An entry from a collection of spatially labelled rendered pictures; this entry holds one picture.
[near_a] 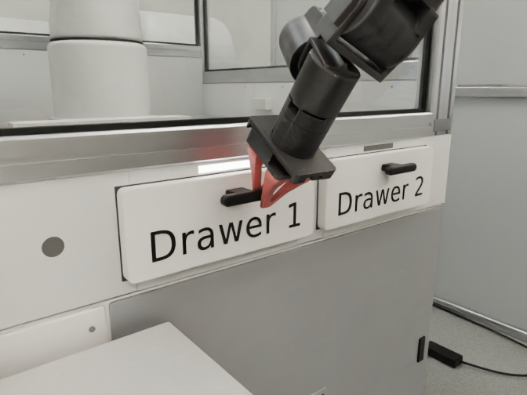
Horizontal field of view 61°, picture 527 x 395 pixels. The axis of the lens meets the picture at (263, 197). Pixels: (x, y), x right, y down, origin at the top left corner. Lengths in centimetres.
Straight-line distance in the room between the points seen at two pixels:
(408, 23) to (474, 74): 170
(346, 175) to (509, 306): 161
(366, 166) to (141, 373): 46
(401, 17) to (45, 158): 37
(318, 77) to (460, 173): 178
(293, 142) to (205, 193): 13
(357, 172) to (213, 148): 27
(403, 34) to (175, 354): 39
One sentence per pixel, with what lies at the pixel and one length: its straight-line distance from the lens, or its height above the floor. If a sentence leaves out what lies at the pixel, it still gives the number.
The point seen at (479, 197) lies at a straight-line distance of 217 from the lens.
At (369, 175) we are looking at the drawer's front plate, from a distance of 76.
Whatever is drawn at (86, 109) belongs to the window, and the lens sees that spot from 52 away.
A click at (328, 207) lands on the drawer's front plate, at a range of 69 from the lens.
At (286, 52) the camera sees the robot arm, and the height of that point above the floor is 107.
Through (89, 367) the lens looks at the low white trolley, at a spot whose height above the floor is 76.
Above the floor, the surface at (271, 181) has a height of 93.
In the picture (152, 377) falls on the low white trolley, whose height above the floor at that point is 76.
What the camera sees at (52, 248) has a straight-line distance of 51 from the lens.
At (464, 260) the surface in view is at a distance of 227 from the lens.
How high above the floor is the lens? 103
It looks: 14 degrees down
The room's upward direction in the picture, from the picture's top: straight up
